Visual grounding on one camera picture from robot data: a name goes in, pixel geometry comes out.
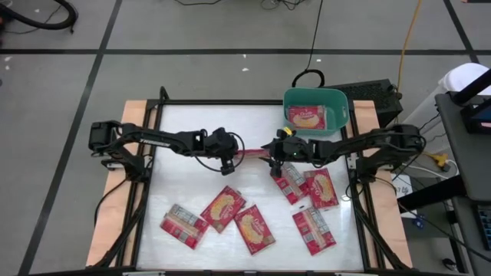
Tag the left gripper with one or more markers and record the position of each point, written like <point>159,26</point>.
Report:
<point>220,143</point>

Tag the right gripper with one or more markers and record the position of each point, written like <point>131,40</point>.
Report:
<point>291,149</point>

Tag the red popcorn bag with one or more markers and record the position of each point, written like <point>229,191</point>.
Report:
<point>290,184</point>
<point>314,230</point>
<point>321,188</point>
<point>253,153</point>
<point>307,117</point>
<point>254,229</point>
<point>222,209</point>
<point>184,226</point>

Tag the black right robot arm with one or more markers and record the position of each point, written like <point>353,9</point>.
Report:
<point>364,142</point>

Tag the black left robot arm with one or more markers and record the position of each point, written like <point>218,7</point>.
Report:
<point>153,140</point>

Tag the yellow tape tag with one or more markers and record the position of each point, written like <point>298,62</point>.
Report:
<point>287,131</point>

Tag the teal plastic basket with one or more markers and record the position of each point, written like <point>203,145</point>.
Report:
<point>337,111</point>

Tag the plywood base board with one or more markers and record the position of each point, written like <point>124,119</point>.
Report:
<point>132,115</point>

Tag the black computer tower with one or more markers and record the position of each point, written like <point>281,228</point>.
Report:
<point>368,96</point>

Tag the white paper sheet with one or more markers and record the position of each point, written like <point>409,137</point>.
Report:
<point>403,188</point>

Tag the small blue object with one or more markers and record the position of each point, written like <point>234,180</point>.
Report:
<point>419,221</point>

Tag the yellow plug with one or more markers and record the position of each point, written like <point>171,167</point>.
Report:
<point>439,159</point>

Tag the grey desk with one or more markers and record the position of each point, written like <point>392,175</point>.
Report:
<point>468,161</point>

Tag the white bin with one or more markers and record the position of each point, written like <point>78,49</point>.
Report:
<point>466,76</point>

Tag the black keyboard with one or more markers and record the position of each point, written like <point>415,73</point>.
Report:
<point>485,226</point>

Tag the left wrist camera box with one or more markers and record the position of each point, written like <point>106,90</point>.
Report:
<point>227,168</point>

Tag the black table frame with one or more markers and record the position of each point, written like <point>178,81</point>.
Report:
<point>249,102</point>

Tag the black frame post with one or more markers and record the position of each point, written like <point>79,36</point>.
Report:
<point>472,86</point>

